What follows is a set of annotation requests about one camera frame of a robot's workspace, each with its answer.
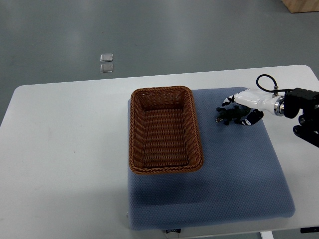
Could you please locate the brown wicker basket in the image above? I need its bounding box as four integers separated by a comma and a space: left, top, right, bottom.
128, 86, 204, 175

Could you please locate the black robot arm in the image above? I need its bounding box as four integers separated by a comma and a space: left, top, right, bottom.
256, 74, 319, 147

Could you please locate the upper grey floor plate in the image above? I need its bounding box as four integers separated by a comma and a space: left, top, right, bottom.
100, 53, 113, 62

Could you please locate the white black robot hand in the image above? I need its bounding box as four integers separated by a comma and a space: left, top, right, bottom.
222, 89, 284, 126

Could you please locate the blue grey foam cushion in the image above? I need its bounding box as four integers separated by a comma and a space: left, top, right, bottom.
128, 87, 295, 230

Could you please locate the black table control panel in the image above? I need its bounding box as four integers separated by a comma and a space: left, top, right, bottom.
300, 227, 319, 234

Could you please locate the wooden box corner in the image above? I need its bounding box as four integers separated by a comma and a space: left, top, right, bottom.
282, 0, 319, 13

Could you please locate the dark toy crocodile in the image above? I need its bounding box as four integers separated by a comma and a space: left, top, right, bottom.
215, 105, 251, 125

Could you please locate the white table leg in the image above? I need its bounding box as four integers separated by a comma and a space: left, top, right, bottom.
260, 231, 274, 239

